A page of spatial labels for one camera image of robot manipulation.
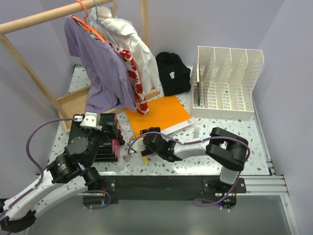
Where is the pink drawer tray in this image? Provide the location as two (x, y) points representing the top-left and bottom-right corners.
(112, 117), (121, 161)

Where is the orange folder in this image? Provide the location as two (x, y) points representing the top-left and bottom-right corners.
(125, 95), (194, 137)

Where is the blue highlighter marker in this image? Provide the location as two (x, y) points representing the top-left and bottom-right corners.
(193, 127), (200, 139)

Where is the Three Days To See book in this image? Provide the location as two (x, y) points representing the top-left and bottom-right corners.
(196, 72), (201, 106)

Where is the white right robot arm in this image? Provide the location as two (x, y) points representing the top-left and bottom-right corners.
(140, 127), (250, 192)

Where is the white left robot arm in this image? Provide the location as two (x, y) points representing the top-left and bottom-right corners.
(0, 114), (125, 234)

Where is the black drawer organizer box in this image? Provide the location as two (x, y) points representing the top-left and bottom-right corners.
(68, 113), (125, 162)

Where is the yellow highlighter marker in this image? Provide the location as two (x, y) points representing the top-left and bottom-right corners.
(142, 156), (149, 165)

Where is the beige eraser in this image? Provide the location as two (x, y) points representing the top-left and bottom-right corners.
(124, 155), (132, 162)

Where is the red white patterned garment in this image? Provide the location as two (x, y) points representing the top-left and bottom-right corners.
(109, 43), (150, 115)

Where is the purple t-shirt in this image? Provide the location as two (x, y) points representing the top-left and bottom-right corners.
(64, 16), (136, 113)

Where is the wooden clothes rack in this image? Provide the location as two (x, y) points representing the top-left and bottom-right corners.
(0, 0), (161, 133)

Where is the black folded garment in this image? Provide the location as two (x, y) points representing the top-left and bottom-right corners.
(156, 52), (191, 96)

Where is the cream file organizer rack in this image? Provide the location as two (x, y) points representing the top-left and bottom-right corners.
(190, 46), (264, 120)

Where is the white shirt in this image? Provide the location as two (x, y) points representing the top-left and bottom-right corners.
(90, 7), (161, 93)

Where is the orange clothes hanger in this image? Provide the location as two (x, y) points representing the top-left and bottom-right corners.
(71, 0), (106, 42)

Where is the wooden clothes hanger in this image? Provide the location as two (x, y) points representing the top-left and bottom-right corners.
(110, 0), (118, 18)

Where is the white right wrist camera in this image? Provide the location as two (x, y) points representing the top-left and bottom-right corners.
(128, 138), (145, 155)

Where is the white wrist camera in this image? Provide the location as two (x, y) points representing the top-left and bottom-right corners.
(80, 112), (102, 130)
(128, 138), (145, 155)

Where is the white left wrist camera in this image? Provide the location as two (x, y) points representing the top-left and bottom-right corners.
(80, 112), (102, 130)

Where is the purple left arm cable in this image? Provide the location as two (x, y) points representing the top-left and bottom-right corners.
(0, 117), (83, 221)

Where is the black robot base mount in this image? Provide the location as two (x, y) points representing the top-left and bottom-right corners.
(83, 167), (246, 206)

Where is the aluminium rail frame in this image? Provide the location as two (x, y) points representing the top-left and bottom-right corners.
(243, 159), (289, 196)

